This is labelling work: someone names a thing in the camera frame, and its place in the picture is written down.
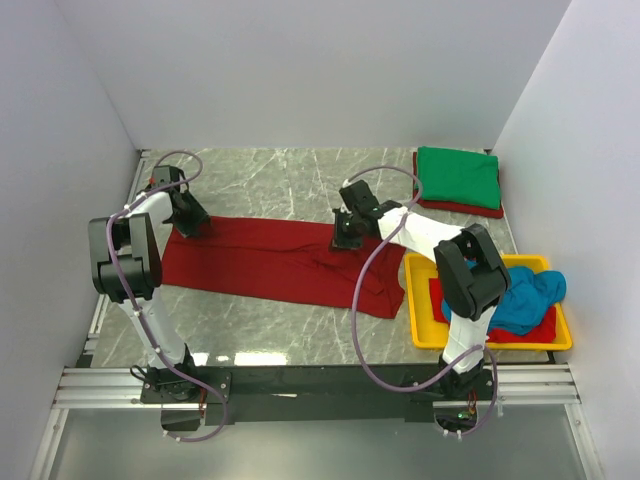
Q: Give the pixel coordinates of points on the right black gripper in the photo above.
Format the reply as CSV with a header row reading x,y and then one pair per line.
x,y
339,241

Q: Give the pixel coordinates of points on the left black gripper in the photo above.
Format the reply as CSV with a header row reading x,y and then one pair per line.
x,y
199,216

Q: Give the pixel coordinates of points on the dark red t-shirt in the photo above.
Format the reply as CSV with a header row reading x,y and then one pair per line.
x,y
283,260

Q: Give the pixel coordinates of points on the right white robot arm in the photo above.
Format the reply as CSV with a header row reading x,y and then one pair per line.
x,y
472,274

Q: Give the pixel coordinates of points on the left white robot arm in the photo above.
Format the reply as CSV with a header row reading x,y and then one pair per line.
x,y
126,266

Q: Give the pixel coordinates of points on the folded green t-shirt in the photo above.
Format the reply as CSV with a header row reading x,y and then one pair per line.
x,y
458,176

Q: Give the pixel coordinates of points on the folded red t-shirt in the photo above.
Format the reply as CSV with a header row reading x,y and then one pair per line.
x,y
463,208

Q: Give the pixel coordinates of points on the yellow plastic bin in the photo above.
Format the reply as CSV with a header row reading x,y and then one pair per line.
x,y
429,333

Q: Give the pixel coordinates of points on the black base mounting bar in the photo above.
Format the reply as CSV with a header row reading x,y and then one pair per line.
x,y
306,393

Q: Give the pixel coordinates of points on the blue t-shirt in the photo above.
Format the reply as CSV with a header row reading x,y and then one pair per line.
x,y
550,284

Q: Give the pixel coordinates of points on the bright red t-shirt in bin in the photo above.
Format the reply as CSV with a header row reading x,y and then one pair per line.
x,y
524,316

